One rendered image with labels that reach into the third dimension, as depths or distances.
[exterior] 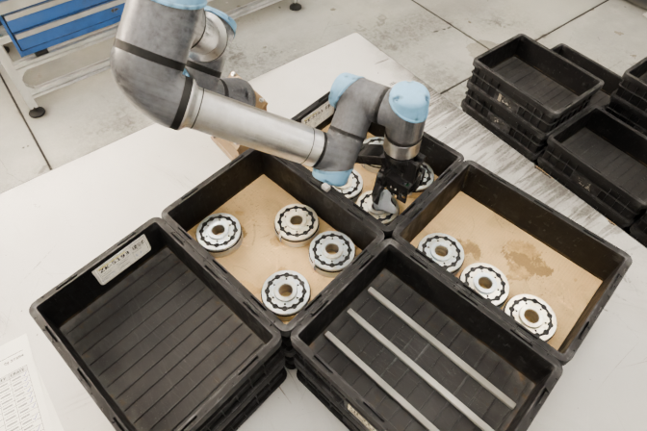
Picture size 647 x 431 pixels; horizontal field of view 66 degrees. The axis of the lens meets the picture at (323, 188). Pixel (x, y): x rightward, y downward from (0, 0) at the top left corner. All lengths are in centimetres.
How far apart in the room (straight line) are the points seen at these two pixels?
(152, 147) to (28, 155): 131
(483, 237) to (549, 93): 109
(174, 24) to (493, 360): 85
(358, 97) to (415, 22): 240
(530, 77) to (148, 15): 170
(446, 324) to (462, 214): 29
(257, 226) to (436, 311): 45
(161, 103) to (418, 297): 65
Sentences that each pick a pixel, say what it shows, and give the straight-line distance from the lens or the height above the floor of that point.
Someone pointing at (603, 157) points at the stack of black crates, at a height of 38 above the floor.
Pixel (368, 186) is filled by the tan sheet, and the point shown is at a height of 83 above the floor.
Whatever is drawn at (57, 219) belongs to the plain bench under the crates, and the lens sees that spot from 152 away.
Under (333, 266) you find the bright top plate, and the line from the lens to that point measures 109.
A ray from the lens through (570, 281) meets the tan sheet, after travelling 122.
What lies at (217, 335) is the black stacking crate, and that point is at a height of 83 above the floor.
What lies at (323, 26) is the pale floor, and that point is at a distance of 326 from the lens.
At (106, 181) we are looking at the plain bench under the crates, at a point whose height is 70.
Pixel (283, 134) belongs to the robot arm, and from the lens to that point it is 92.
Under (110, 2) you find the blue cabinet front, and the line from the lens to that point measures 284.
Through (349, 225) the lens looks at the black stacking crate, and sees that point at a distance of 111.
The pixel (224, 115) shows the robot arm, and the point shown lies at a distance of 89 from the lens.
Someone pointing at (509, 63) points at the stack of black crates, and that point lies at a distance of 230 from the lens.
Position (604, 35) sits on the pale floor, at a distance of 362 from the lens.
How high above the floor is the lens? 180
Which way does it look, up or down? 52 degrees down
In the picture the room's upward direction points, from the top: straight up
